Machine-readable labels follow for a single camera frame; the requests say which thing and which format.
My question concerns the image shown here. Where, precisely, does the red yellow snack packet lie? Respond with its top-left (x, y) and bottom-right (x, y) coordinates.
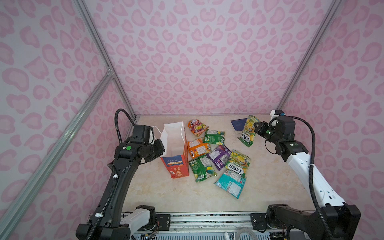
top-left (188, 119), bottom-right (209, 137)

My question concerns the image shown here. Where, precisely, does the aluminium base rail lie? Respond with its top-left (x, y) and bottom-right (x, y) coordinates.
top-left (80, 209), bottom-right (340, 240)

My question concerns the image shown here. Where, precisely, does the purple snack packet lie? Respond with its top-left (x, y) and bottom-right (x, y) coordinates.
top-left (207, 145), bottom-right (232, 171)

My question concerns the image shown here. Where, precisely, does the red white paper bag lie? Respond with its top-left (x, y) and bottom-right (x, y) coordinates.
top-left (154, 122), bottom-right (189, 179)

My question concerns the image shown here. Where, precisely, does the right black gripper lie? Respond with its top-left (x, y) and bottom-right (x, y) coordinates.
top-left (253, 121), bottom-right (283, 146)

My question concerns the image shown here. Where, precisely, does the blue booklet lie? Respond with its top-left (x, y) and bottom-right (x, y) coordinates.
top-left (231, 118), bottom-right (247, 132)

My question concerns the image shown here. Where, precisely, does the diagonal aluminium frame bar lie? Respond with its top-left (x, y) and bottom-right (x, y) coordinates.
top-left (1, 68), bottom-right (123, 240)

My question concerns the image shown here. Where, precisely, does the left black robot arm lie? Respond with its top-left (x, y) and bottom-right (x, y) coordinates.
top-left (76, 140), bottom-right (165, 240)

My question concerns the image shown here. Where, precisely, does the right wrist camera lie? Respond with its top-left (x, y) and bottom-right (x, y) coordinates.
top-left (270, 110), bottom-right (285, 121)

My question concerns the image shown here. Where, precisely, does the orange snack packet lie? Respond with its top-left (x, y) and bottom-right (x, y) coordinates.
top-left (188, 138), bottom-right (212, 159)

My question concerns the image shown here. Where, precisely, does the large green snack packet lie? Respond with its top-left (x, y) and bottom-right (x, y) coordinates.
top-left (189, 155), bottom-right (218, 183)

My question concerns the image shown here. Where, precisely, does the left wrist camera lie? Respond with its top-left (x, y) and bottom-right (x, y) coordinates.
top-left (130, 125), bottom-right (155, 144)

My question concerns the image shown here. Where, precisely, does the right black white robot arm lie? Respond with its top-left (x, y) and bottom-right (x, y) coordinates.
top-left (254, 116), bottom-right (361, 240)

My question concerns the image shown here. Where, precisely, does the green Fox's candy packet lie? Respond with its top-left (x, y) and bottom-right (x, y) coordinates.
top-left (225, 150), bottom-right (251, 178)
top-left (238, 115), bottom-right (260, 147)

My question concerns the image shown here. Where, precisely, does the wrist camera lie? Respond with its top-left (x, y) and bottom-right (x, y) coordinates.
top-left (130, 125), bottom-right (155, 144)
top-left (270, 110), bottom-right (285, 121)

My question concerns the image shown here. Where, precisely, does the small green snack packet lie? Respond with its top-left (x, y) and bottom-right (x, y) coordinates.
top-left (203, 130), bottom-right (225, 146)

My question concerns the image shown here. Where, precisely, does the teal snack packet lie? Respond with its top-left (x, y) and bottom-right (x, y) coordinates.
top-left (215, 170), bottom-right (246, 199)

